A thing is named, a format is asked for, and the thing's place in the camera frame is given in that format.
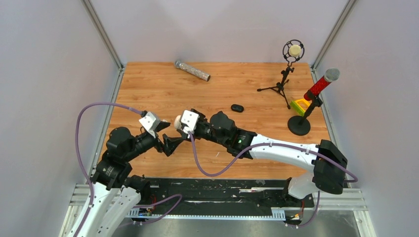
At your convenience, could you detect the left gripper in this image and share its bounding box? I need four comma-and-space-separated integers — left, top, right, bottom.
124, 120, 184, 161

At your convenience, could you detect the white earbuds charging case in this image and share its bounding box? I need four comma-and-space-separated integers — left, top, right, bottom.
173, 115, 182, 130

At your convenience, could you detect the black earbuds charging case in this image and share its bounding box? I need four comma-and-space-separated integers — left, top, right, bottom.
231, 104, 245, 113

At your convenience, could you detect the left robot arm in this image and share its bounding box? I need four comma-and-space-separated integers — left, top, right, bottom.
67, 118, 182, 237

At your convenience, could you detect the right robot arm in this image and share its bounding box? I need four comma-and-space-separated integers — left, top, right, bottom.
179, 110, 347, 206

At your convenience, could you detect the silver glitter microphone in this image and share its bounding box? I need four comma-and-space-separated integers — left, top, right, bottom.
174, 60, 211, 81

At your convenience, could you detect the black round-base microphone stand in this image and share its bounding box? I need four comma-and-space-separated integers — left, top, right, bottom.
288, 95, 323, 136

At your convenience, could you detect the yellow green toy block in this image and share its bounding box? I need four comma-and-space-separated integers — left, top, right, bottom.
290, 98, 311, 116

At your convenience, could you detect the black tripod microphone stand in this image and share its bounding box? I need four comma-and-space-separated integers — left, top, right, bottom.
257, 39, 305, 110

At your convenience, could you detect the red glitter microphone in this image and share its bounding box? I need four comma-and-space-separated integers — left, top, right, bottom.
303, 68, 340, 101

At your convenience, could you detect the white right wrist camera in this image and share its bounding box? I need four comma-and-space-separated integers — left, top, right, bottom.
180, 110, 200, 135

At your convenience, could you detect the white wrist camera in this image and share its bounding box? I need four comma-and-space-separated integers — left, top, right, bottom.
139, 112, 161, 138
180, 110, 200, 135

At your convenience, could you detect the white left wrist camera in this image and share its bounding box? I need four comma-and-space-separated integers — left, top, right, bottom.
139, 112, 161, 138

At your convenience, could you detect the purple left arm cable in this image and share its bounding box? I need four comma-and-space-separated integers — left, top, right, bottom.
73, 102, 146, 237

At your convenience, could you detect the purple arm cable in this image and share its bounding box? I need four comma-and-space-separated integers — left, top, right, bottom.
188, 132, 358, 229
73, 102, 146, 237

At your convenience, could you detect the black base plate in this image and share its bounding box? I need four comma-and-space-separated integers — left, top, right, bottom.
123, 175, 320, 217

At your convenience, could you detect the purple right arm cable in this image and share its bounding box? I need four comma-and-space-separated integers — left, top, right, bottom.
188, 132, 358, 229

